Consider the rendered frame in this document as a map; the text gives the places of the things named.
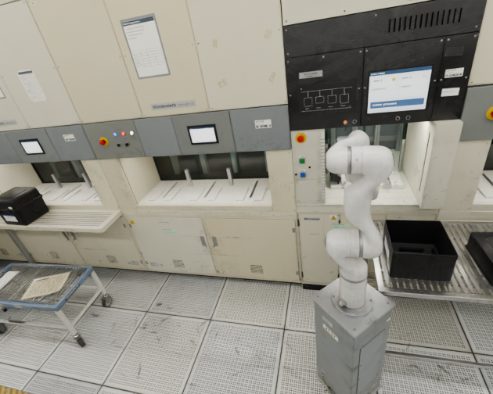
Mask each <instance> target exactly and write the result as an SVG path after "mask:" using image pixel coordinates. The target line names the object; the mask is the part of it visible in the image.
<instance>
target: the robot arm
mask: <svg viewBox="0 0 493 394"><path fill-rule="evenodd" d="M369 144H370V142H369V136H368V135H367V134H366V133H365V132H364V131H360V130H356V131H353V132H351V133H350V134H349V135H348V137H347V138H346V139H344V140H342V141H339V142H337V143H336V144H335V145H333V146H332V147H331V148H330V149H329V150H328V152H327V153H326V155H325V166H326V168H327V170H328V171H329V172H331V173H334V174H338V175H337V176H338V178H340V179H341V184H342V185H343V190H344V214H345V216H346V218H347V219H348V221H349V222H350V223H351V224H353V225H354V226H355V227H356V228H358V229H346V228H336V229H332V230H330V231H328V233H327V234H326V236H325V247H326V251H327V253H328V254H329V255H330V256H331V258H332V259H333V260H334V261H336V262H337V263H338V264H339V265H340V285H339V286H338V287H336V288H335V289H334V290H333V294H332V302H333V305H334V306H335V307H336V309H337V310H339V311H340V312H341V313H343V314H345V315H347V316H350V317H362V316H365V315H366V314H367V313H369V312H370V311H371V309H372V306H373V300H372V296H371V295H370V293H369V292H368V291H367V290H366V286H367V277H368V265H367V263H366V262H365V261H364V260H363V259H362V258H366V259H372V258H377V257H378V256H380V255H381V254H382V253H383V248H384V245H383V238H382V236H381V234H380V232H379V231H378V229H377V228H376V225H375V224H374V223H373V221H372V216H371V202H372V200H375V199H376V198H377V197H378V194H379V189H380V184H381V183H382V182H384V181H385V180H386V179H387V178H388V177H389V176H390V174H391V172H392V170H393V169H394V154H393V153H392V151H391V150H389V148H387V147H384V146H379V145H369Z"/></svg>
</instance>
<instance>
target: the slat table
mask: <svg viewBox="0 0 493 394"><path fill-rule="evenodd" d="M372 221H373V223H374V224H375V225H376V228H377V226H379V229H380V234H381V236H382V237H383V227H382V226H384V223H385V220H372ZM441 223H442V224H443V226H444V229H445V230H446V232H447V234H448V237H449V238H450V239H451V241H452V244H453V245H454V247H455V250H456V252H457V253H458V257H459V258H460V260H461V262H462V265H463V266H464V268H465V269H466V272H467V274H466V273H465V271H464V270H463V268H462V266H461V264H460V262H459V260H458V259H457V260H456V266H457V267H458V269H459V271H460V273H461V274H459V272H458V271H457V269H456V267H455V268H454V271H453V274H452V279H451V282H446V281H445V282H442V281H427V280H423V281H422V280H415V279H410V280H409V279H406V278H404V279H401V278H398V279H396V278H389V277H388V269H387V267H386V263H385V259H384V256H383V253H382V254H381V255H380V259H381V263H382V268H383V269H380V262H379V257H377V258H372V263H373V268H374V273H375V278H374V277H367V281H376V286H377V291H378V292H380V293H381V294H383V295H384V296H400V297H410V298H420V299H437V300H447V301H456V302H466V303H483V304H493V295H491V293H490V291H489V290H488V289H490V290H491V291H492V293H493V287H492V286H491V285H490V284H489V282H488V280H487V279H486V277H485V276H484V275H483V273H482V272H481V270H480V268H479V267H478V266H477V267H478V269H479V271H480V272H481V274H482V275H480V274H479V272H478V270H477V269H476V267H475V266H474V264H473V261H474V260H473V261H472V260H471V259H470V256H469V255H468V253H467V251H466V250H465V248H464V246H463V245H462V243H461V241H462V242H463V244H464V245H467V241H468V240H469V237H470V236H469V234H468V233H467V231H468V232H469V233H471V232H473V231H472V230H471V228H472V229H473V230H474V232H479V231H478V230H477V228H478V229H479V230H480V232H485V231H486V232H491V231H490V230H489V229H488V228H490V229H491V230H492V232H493V222H476V221H441ZM447 227H449V229H450V231H451V233H452V234H453V236H451V234H450V232H449V230H448V229H447ZM459 227H460V228H461V230H462V232H463V234H464V235H465V236H463V234H462V232H461V231H460V230H459ZM453 228H455V229H456V231H457V233H458V235H459V236H458V235H457V234H456V233H455V231H454V229H453ZM465 228H466V229H467V231H466V229H465ZM483 228H484V229H485V231H484V230H483ZM377 229H378V228H377ZM454 240H456V241H457V243H458V245H459V248H460V249H461V250H462V253H463V254H464V256H465V258H466V260H467V261H468V263H469V265H470V267H471V268H472V270H473V272H474V274H472V272H471V270H470V268H469V267H468V265H467V263H466V261H465V259H464V258H463V256H462V254H461V252H460V251H459V248H458V246H457V245H456V244H455V241H454ZM460 240H461V241H460ZM474 262H475V261H474ZM475 263H476V262H475ZM476 265H477V264H476ZM382 274H384V278H383V277H382ZM455 278H456V279H457V281H458V283H456V281H455ZM462 278H463V279H464V281H465V284H464V283H463V281H462ZM469 279H470V280H471V281H472V282H473V284H471V283H470V281H469ZM476 280H478V281H479V282H480V285H479V284H478V283H477V281H476ZM483 280H485V281H486V282H487V284H488V285H486V284H485V283H484V281H483ZM384 281H385V282H386V287H384V284H383V282H384ZM390 282H392V285H393V288H391V287H390ZM396 282H398V284H399V288H398V287H397V283H396ZM403 283H405V286H406V288H404V285H403ZM409 283H410V284H412V287H413V289H411V287H410V284H409ZM416 284H419V288H420V290H418V288H417V285H416ZM423 285H425V286H426V289H427V290H425V288H424V286H423ZM430 285H432V286H433V288H434V291H432V289H431V287H430ZM437 285H439V286H440V289H441V292H439V290H438V287H437ZM445 286H446V287H447V289H448V292H446V290H445ZM452 286H453V287H454V289H455V292H453V290H452ZM459 287H461V289H462V292H463V293H461V292H460V290H459ZM466 288H468V289H469V290H470V293H471V294H469V293H468V291H467V289H466ZM473 288H475V289H476V290H477V293H478V294H476V293H475V291H474V289H473ZM481 288H482V289H483V290H484V292H485V294H486V295H484V293H483V292H482V290H481ZM385 355H388V356H399V357H404V358H411V359H417V360H427V361H433V362H439V363H445V364H455V365H462V366H467V367H478V368H484V369H490V370H493V364H483V363H477V362H471V361H465V360H453V359H448V358H441V357H435V356H424V355H418V354H412V353H401V352H395V351H389V350H386V351H385Z"/></svg>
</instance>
